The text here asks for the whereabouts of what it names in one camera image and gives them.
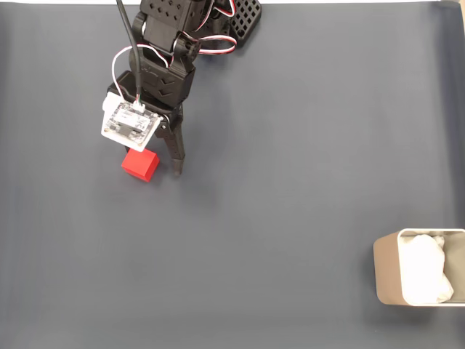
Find black camera cable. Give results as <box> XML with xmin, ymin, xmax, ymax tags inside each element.
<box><xmin>116</xmin><ymin>0</ymin><xmax>144</xmax><ymax>105</ymax></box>

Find white camera circuit board mount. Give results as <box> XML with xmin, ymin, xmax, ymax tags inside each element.
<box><xmin>100</xmin><ymin>91</ymin><xmax>163</xmax><ymax>153</ymax></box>

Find beige box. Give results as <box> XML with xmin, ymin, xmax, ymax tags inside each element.
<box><xmin>373</xmin><ymin>228</ymin><xmax>465</xmax><ymax>307</ymax></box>

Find white crumpled paper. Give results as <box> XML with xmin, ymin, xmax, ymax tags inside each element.
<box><xmin>399</xmin><ymin>234</ymin><xmax>455</xmax><ymax>305</ymax></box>

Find white red servo cable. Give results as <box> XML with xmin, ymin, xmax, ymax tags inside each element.
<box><xmin>111</xmin><ymin>43</ymin><xmax>171</xmax><ymax>98</ymax></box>
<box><xmin>174</xmin><ymin>0</ymin><xmax>238</xmax><ymax>57</ymax></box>

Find dark blue mat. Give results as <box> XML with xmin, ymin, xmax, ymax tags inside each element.
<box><xmin>0</xmin><ymin>2</ymin><xmax>465</xmax><ymax>349</ymax></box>

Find red cube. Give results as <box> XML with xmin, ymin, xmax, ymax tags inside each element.
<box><xmin>121</xmin><ymin>147</ymin><xmax>161</xmax><ymax>182</ymax></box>

